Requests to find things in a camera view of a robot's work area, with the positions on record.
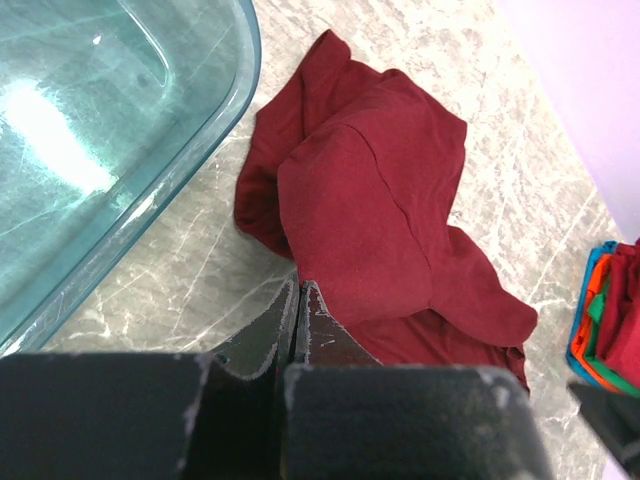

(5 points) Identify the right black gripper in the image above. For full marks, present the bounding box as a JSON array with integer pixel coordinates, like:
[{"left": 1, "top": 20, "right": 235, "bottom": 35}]
[{"left": 568, "top": 382, "right": 639, "bottom": 475}]

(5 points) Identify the folded orange t shirt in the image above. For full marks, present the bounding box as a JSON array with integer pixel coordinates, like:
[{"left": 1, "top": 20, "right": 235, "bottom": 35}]
[{"left": 569, "top": 253, "right": 626, "bottom": 396}]

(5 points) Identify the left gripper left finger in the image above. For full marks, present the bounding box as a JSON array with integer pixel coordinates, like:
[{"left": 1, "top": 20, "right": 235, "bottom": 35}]
[{"left": 211, "top": 280, "right": 299, "bottom": 378}]

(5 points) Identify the folded blue t shirt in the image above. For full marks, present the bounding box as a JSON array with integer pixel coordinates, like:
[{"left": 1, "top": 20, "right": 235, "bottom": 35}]
[{"left": 565, "top": 241, "right": 617, "bottom": 388}]

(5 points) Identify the dark red t shirt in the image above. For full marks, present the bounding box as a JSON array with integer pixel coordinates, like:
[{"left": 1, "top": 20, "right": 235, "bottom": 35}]
[{"left": 234, "top": 31, "right": 537, "bottom": 379}]

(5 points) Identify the folded red t shirt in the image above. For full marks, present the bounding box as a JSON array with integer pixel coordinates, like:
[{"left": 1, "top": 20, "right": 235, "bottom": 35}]
[{"left": 596, "top": 241, "right": 639, "bottom": 388}]

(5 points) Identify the teal transparent plastic bin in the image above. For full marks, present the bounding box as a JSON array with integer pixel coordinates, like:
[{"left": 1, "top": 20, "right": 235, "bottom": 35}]
[{"left": 1, "top": 1, "right": 261, "bottom": 354}]

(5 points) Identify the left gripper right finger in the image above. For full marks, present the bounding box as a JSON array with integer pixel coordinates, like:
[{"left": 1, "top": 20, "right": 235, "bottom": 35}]
[{"left": 294, "top": 281, "right": 381, "bottom": 367}]

